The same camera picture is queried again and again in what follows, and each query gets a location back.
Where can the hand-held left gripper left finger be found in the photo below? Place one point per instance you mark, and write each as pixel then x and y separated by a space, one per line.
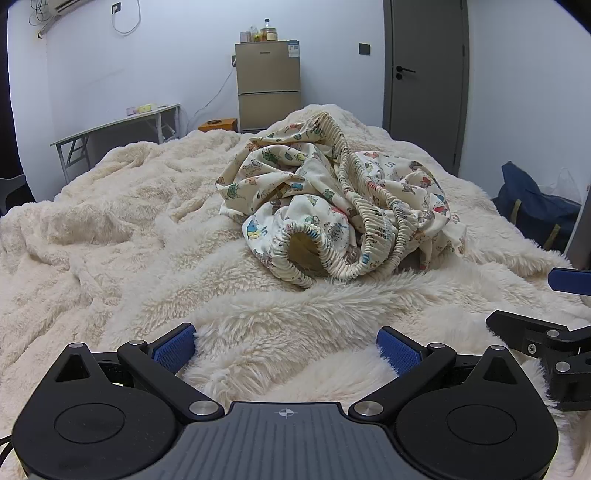
pixel 173 348

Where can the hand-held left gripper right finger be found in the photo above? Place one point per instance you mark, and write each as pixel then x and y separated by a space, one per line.
pixel 399 353

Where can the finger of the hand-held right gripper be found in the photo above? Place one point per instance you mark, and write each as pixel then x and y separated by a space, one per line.
pixel 531 334
pixel 565 280

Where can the dog print fitted sheet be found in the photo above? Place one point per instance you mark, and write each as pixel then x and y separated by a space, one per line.
pixel 323 194

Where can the blue bag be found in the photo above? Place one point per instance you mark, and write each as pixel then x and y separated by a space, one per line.
pixel 531 207

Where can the white plastic bag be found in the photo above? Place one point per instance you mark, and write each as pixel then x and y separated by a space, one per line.
pixel 568 184

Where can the cream fluffy blanket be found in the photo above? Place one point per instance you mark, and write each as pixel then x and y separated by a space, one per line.
pixel 138 240

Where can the orange box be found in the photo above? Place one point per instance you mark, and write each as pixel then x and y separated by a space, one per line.
pixel 217 124

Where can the grey folding table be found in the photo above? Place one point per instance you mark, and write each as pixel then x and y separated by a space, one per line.
pixel 115 122

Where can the yellow box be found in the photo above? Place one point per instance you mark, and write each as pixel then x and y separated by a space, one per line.
pixel 143 108

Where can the grey door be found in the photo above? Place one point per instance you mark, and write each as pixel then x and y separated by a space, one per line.
pixel 425 69

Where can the beige small fridge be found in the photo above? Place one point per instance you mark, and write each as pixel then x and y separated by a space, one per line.
pixel 268 69

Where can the air conditioner pipes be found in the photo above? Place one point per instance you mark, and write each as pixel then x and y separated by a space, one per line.
pixel 41 23

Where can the white air conditioner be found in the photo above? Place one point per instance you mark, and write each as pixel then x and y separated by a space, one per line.
pixel 69 3

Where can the dark wall switch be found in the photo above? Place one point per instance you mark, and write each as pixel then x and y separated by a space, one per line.
pixel 364 49

